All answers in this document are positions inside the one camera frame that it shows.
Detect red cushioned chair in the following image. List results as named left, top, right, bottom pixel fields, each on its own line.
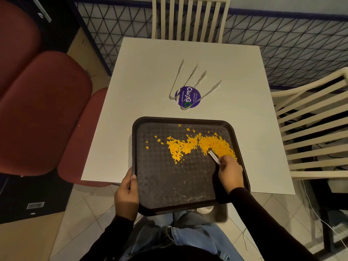
left=0, top=50, right=113, bottom=188
left=0, top=0, right=42, bottom=93

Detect blue wire mesh fence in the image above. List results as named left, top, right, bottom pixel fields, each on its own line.
left=66, top=0, right=348, bottom=89

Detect person's left forearm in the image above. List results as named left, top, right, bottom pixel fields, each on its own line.
left=80, top=215, right=134, bottom=261

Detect black metal frame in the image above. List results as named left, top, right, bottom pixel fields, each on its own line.
left=307, top=179, right=348, bottom=253

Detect person's legs in jeans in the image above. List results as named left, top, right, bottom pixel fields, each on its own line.
left=119, top=210, right=245, bottom=261

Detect person's right hand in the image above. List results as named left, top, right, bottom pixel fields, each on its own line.
left=217, top=154, right=245, bottom=194

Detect pile of orange crumbs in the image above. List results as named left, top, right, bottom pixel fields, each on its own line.
left=145, top=124, right=237, bottom=165

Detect small white scraper card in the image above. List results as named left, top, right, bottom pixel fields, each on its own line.
left=207, top=150, right=222, bottom=165

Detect cream slatted wooden chair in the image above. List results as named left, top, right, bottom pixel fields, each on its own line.
left=271, top=67, right=348, bottom=180
left=152, top=0, right=232, bottom=43

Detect person's right forearm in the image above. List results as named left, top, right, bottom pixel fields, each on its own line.
left=229, top=187, right=320, bottom=261

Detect metal tongs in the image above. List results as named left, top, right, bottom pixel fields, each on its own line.
left=180, top=70, right=222, bottom=111
left=169, top=59, right=198, bottom=100

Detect metal waste bin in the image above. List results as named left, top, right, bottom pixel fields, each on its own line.
left=197, top=203, right=228, bottom=224

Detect tall black cabinet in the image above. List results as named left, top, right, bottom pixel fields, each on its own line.
left=0, top=0, right=80, bottom=53

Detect low black floor cabinet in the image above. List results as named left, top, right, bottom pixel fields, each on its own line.
left=0, top=172, right=74, bottom=225

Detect silver cabinet handle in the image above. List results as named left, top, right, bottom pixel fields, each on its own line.
left=33, top=0, right=52, bottom=24

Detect dark brown plastic tray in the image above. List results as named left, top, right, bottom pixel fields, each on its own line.
left=132, top=116, right=250, bottom=217

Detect person's left hand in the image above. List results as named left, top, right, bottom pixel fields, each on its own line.
left=114, top=167, right=140, bottom=222

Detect round purple sticker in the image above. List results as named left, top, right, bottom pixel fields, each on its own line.
left=178, top=86, right=202, bottom=109

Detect white cable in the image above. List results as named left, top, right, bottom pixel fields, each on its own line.
left=302, top=179, right=348, bottom=241

